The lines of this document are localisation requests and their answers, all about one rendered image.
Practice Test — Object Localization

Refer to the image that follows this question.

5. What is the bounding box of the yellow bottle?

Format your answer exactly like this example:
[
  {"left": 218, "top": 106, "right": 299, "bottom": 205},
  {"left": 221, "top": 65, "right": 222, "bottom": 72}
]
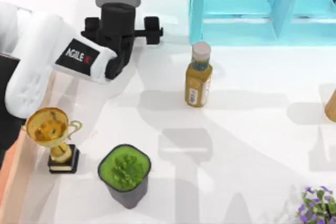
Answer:
[{"left": 184, "top": 41, "right": 213, "bottom": 108}]

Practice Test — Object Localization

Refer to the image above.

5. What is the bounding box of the light blue rack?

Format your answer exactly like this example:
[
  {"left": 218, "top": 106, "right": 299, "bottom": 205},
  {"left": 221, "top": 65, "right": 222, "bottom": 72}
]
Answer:
[{"left": 188, "top": 0, "right": 336, "bottom": 47}]

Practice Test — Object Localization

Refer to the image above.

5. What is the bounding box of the gold trophy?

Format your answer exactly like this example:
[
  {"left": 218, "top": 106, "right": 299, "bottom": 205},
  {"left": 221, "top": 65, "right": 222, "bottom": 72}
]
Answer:
[{"left": 26, "top": 106, "right": 83, "bottom": 175}]

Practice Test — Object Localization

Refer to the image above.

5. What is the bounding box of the green plant in black pot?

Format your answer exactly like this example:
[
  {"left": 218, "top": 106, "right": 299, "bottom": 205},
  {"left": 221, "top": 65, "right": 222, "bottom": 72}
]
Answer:
[{"left": 97, "top": 143, "right": 152, "bottom": 209}]

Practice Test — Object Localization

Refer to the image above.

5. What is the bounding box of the salmon-coloured box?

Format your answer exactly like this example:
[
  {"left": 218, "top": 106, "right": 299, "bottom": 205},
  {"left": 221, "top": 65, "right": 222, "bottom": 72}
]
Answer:
[{"left": 0, "top": 126, "right": 50, "bottom": 224}]

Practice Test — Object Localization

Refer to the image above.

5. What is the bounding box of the tan wooden object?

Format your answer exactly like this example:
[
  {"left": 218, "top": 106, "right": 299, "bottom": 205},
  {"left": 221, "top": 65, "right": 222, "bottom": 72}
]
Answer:
[{"left": 324, "top": 89, "right": 336, "bottom": 123}]

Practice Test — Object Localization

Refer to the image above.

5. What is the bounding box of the purple flower plant pot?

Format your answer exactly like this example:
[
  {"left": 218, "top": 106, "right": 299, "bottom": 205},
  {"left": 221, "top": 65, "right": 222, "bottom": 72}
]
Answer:
[{"left": 297, "top": 185, "right": 336, "bottom": 224}]

